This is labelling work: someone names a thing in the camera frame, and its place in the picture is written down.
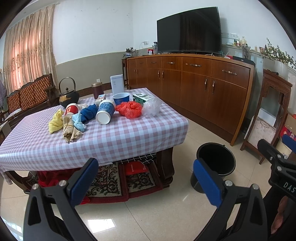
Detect beige cloth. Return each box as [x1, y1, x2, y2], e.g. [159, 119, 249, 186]
[63, 116, 83, 143]

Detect yellow cloth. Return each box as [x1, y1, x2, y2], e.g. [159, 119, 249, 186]
[48, 109, 64, 133]

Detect light blue cloth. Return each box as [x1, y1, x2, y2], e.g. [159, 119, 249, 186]
[72, 111, 86, 133]

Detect red white paper cup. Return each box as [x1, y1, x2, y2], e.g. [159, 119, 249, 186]
[64, 103, 79, 118]

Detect blue white paper cup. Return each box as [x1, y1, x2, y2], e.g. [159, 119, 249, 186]
[95, 99, 116, 125]

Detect pink milk carton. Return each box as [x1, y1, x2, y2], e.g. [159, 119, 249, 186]
[95, 94, 106, 106]

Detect clear plastic bag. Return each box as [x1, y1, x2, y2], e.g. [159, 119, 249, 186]
[142, 97, 162, 116]

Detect red plastic bag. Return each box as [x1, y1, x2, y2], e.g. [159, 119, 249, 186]
[115, 101, 142, 119]

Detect blue plastic bowl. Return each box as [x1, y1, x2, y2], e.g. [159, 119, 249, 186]
[113, 92, 130, 105]

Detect green white carton box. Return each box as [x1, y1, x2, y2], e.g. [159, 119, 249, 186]
[132, 93, 152, 106]

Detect white tissue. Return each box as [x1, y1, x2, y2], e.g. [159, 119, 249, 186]
[78, 104, 88, 110]

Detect black trash bucket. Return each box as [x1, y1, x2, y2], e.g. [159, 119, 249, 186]
[196, 142, 236, 179]

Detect person's right hand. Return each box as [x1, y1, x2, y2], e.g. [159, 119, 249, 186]
[271, 196, 288, 234]

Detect red gift box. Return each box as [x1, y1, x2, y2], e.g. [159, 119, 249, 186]
[280, 126, 296, 141]

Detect pink floral framed panel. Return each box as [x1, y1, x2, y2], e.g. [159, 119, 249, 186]
[247, 116, 276, 148]

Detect carved wooden side stand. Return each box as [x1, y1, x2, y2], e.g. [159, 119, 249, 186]
[240, 69, 292, 164]

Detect patterned red rug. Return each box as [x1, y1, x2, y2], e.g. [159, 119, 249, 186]
[25, 161, 164, 205]

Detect wooden sideboard cabinet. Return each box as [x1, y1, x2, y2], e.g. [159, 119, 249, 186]
[126, 54, 254, 145]

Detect dark wooden table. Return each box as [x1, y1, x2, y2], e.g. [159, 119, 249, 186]
[5, 147, 175, 194]

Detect checkered tablecloth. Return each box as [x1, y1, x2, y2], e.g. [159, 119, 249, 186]
[0, 87, 189, 179]

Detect black cast iron teapot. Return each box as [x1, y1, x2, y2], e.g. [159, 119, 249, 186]
[59, 76, 80, 108]

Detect wooden bench sofa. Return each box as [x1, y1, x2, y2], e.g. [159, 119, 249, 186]
[5, 74, 59, 128]

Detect dark red tea canister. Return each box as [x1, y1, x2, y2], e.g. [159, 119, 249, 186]
[91, 82, 104, 99]

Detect black flat television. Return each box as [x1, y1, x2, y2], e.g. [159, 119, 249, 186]
[157, 6, 222, 53]

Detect white rectangular tin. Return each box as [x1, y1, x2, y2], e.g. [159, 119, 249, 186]
[110, 74, 125, 95]

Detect pink patterned curtain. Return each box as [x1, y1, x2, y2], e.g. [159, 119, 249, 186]
[3, 4, 58, 93]

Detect potted plant on sideboard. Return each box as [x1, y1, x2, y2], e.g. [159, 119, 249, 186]
[123, 47, 137, 58]

